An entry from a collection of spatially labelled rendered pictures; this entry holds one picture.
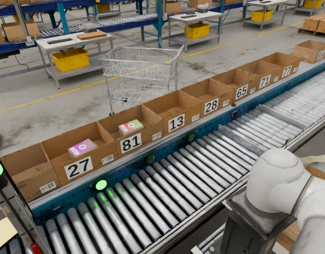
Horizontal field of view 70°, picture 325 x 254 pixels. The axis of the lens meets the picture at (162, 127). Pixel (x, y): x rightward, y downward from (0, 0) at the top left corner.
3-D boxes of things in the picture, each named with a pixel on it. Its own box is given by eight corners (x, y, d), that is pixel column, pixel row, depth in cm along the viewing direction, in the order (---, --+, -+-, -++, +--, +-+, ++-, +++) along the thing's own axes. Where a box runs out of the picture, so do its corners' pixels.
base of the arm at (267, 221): (303, 205, 94) (308, 196, 90) (267, 235, 84) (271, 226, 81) (265, 177, 106) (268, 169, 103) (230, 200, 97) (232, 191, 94)
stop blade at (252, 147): (263, 160, 179) (265, 151, 173) (217, 132, 209) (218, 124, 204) (263, 160, 179) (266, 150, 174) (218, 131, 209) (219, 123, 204)
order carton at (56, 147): (61, 187, 141) (53, 168, 131) (47, 161, 161) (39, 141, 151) (118, 159, 160) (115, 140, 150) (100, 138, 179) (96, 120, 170)
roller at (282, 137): (289, 146, 194) (291, 141, 191) (238, 119, 228) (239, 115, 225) (292, 143, 196) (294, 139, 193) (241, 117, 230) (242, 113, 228)
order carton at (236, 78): (231, 104, 216) (233, 87, 206) (208, 93, 236) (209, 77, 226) (256, 91, 235) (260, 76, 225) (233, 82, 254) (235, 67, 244)
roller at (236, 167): (245, 179, 166) (247, 175, 163) (195, 143, 200) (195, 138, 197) (250, 176, 168) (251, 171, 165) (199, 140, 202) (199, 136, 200)
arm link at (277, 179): (256, 174, 101) (268, 134, 88) (301, 198, 90) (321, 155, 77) (236, 197, 91) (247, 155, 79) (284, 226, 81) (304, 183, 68)
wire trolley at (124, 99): (109, 118, 364) (96, 52, 303) (122, 101, 407) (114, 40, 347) (176, 127, 340) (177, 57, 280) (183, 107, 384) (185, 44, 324)
